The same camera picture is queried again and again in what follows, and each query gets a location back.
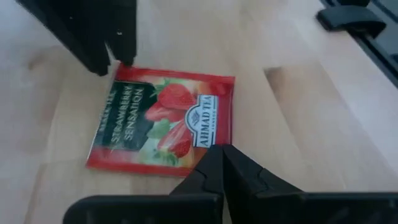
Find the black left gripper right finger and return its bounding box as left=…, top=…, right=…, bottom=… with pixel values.
left=223, top=144, right=398, bottom=224

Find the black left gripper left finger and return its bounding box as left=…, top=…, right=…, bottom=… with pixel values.
left=63, top=144, right=225, bottom=224

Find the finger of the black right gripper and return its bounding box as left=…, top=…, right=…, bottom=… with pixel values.
left=104, top=0, right=138, bottom=67
left=17, top=0, right=112, bottom=77

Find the red tea packet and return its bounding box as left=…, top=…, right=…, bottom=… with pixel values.
left=85, top=62, right=236, bottom=178

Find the black table clamp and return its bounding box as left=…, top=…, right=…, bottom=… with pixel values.
left=316, top=4, right=387, bottom=39

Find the black aluminium table frame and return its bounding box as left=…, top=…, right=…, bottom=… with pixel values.
left=322, top=0, right=398, bottom=88

